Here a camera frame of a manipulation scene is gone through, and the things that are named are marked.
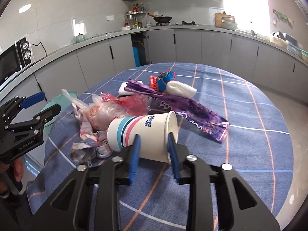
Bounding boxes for steel pot with lid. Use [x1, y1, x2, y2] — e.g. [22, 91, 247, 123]
[221, 17, 238, 31]

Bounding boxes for person's left hand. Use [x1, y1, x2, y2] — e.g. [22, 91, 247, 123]
[0, 157, 23, 199]

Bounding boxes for green ceramic jar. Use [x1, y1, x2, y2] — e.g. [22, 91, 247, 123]
[75, 33, 85, 43]

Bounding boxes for clear plastic bag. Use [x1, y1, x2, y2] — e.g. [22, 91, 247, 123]
[62, 89, 127, 130]

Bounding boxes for red orange snack bag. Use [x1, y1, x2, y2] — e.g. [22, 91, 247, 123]
[149, 75, 159, 91]

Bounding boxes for blue gas cylinder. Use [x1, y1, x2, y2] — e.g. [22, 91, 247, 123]
[133, 46, 141, 67]

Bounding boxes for wooden cutting board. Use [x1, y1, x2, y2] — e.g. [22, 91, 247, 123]
[214, 12, 235, 28]

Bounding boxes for gas stove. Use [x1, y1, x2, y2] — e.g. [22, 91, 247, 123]
[175, 21, 196, 26]

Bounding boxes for blue snack wrapper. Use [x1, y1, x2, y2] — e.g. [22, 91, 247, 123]
[155, 70, 175, 92]

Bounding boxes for white paper cup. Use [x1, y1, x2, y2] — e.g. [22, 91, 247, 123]
[107, 111, 178, 163]

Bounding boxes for white wall socket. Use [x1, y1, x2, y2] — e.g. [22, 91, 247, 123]
[106, 15, 114, 21]

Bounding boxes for teal trash bin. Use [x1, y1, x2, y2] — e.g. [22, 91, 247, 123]
[40, 91, 79, 128]

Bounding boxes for microwave power cable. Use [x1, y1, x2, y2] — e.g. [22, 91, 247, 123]
[30, 41, 48, 61]

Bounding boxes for black wok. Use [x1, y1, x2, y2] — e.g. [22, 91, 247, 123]
[147, 13, 172, 26]

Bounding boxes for metal spice rack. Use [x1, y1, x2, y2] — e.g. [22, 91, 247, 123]
[124, 2, 147, 29]

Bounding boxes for black white microwave oven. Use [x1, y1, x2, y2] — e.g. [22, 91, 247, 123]
[0, 34, 34, 85]

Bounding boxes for blue plaid tablecloth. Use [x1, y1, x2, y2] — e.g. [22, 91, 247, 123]
[26, 62, 295, 231]

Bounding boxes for grey lower kitchen cabinets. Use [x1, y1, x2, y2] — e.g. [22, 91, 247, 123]
[1, 26, 307, 102]

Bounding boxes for white foam net sleeve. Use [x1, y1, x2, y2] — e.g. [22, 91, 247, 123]
[164, 81, 197, 98]

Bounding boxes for purple snack wrapper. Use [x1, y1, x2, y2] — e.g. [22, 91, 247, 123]
[124, 79, 230, 143]

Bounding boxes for red transparent plastic bag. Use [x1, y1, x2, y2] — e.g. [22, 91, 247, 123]
[100, 92, 149, 116]

